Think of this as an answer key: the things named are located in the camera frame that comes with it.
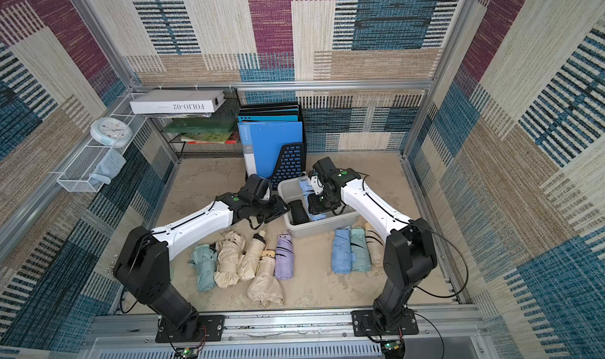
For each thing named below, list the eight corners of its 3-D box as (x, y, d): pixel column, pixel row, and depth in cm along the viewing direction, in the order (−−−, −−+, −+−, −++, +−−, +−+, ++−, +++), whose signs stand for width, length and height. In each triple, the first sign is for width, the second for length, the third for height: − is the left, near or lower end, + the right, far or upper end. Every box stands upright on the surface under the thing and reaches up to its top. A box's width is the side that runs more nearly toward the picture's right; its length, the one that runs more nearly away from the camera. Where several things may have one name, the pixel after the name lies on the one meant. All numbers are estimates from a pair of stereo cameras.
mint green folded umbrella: (194, 294, 82) (186, 288, 77) (198, 254, 91) (191, 246, 86) (218, 289, 83) (212, 283, 78) (219, 250, 92) (214, 242, 87)
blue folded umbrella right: (333, 273, 85) (334, 270, 83) (330, 231, 96) (330, 227, 93) (355, 273, 85) (356, 270, 83) (349, 231, 96) (351, 227, 93)
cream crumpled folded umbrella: (210, 289, 82) (206, 285, 78) (223, 236, 94) (220, 230, 91) (238, 289, 82) (235, 285, 78) (247, 236, 94) (244, 230, 91)
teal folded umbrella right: (352, 271, 86) (353, 267, 83) (347, 231, 96) (348, 227, 93) (370, 271, 86) (372, 267, 83) (363, 231, 96) (365, 227, 93)
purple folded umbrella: (275, 279, 84) (273, 276, 81) (278, 235, 95) (277, 230, 92) (293, 279, 84) (293, 276, 81) (294, 235, 95) (294, 230, 92)
